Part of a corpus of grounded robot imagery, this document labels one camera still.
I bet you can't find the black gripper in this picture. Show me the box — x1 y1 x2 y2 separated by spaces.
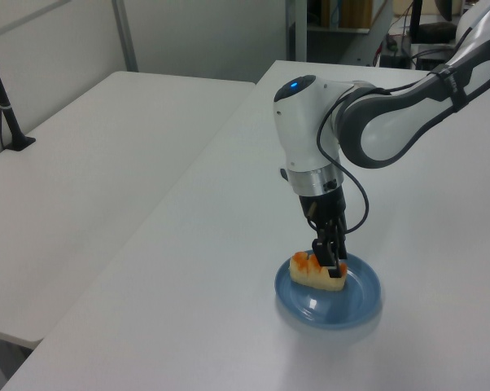
297 187 350 280

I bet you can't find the orange glazed bread loaf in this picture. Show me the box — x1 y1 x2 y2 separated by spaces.
288 251 348 293

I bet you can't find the blue plastic plate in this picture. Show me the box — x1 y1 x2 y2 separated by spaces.
273 248 382 331

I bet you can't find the black electronics box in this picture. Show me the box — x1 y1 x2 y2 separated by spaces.
416 45 453 72

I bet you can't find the wooden shelf box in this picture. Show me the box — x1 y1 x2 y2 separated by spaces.
319 0 372 29

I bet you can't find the black pouch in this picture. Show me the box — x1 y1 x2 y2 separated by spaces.
419 22 458 42

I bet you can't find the black monitor stand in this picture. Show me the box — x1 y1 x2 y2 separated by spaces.
409 0 424 42

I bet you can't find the white side table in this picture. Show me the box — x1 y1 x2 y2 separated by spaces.
0 70 257 344

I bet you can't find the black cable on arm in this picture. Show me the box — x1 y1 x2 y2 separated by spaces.
316 83 370 235

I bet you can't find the black strap on arm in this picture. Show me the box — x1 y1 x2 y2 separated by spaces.
428 64 472 113

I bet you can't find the grey cabinet post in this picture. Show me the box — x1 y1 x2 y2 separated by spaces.
287 0 308 63

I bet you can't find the black camera stand pole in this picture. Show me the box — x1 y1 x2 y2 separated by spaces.
0 33 37 152

